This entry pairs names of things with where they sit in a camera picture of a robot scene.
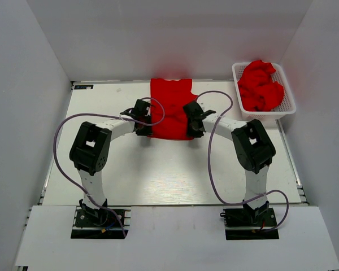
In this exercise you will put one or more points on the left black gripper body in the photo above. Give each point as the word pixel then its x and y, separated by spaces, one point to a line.
pixel 146 130

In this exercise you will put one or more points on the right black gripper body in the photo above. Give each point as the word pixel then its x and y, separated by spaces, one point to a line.
pixel 191 132

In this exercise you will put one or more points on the red t shirt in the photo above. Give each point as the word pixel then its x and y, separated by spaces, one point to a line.
pixel 169 98

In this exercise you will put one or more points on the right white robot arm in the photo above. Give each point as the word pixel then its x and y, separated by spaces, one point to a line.
pixel 253 148

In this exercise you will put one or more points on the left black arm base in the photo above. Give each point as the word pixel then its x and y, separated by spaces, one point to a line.
pixel 100 224

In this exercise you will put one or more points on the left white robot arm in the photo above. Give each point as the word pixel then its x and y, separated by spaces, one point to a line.
pixel 89 151

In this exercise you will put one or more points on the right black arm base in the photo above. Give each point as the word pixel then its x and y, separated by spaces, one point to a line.
pixel 239 226

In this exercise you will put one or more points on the red t shirts pile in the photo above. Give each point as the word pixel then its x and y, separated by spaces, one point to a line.
pixel 258 91

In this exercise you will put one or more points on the blue table label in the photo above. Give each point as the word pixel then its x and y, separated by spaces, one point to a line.
pixel 83 87

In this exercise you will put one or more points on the white plastic basket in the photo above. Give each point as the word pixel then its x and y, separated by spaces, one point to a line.
pixel 287 107

